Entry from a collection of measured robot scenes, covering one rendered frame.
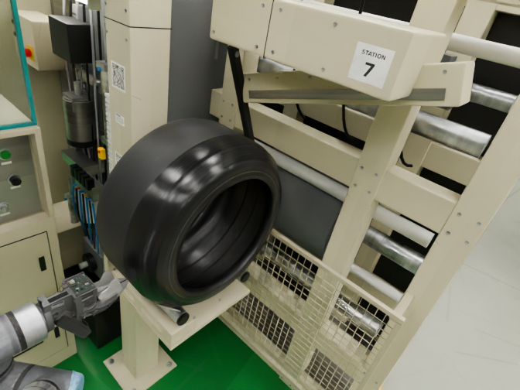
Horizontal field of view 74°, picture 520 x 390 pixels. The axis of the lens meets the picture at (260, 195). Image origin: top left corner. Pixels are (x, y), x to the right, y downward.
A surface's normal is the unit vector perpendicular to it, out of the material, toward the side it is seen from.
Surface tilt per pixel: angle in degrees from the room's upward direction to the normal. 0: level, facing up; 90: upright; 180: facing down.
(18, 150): 90
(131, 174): 48
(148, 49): 90
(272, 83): 90
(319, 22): 90
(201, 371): 0
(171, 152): 28
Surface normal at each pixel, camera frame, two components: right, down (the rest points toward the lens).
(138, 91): 0.73, 0.47
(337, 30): -0.66, 0.29
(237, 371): 0.18, -0.83
